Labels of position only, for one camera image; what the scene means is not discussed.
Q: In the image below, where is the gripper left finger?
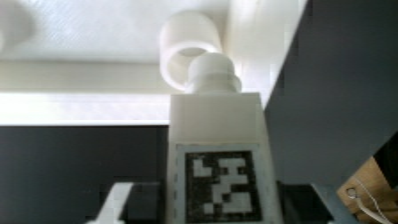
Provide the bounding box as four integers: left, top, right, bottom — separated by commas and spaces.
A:
85, 182, 133, 224

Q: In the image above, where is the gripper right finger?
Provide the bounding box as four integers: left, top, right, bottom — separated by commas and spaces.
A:
313, 183, 362, 224

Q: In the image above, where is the white leg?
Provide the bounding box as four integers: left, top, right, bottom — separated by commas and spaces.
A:
165, 53, 284, 224

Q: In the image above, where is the white square table top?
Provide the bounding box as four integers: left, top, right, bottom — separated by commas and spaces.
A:
0, 0, 309, 126

